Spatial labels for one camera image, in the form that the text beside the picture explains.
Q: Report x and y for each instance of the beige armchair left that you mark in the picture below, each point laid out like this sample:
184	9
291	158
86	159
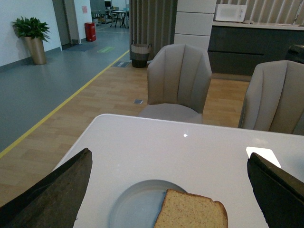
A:
178	80

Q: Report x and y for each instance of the distant desk with chairs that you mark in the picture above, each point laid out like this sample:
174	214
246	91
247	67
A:
108	11

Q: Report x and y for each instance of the woven laundry basket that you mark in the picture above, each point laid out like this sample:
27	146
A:
140	54

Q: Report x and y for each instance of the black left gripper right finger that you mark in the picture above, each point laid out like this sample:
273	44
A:
279	194

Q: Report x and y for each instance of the red cabinet box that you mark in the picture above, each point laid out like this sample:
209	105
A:
90	31

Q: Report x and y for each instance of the dark kitchen counter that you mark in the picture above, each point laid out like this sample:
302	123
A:
237	50

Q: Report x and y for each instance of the white microwave oven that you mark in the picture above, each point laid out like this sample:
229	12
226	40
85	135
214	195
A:
230	12

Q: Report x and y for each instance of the grey curtain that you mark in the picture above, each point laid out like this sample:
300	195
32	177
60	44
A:
152	22

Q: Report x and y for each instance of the green potted plant gold pot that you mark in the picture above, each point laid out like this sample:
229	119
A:
34	33

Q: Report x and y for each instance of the beige armchair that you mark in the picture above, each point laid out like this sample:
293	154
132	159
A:
274	100
178	80

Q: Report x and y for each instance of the floor socket plate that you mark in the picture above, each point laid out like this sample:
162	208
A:
138	101

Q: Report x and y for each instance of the white cabinet column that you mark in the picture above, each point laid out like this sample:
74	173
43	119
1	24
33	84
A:
194	20

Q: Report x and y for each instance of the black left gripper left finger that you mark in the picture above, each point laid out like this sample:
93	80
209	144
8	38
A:
54	201

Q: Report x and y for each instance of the light blue round plate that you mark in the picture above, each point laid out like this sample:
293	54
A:
139	205

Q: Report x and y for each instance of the brown bread slice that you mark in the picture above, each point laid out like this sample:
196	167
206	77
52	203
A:
185	210

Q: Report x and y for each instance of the beige armchair right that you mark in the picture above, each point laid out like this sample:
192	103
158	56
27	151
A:
274	100

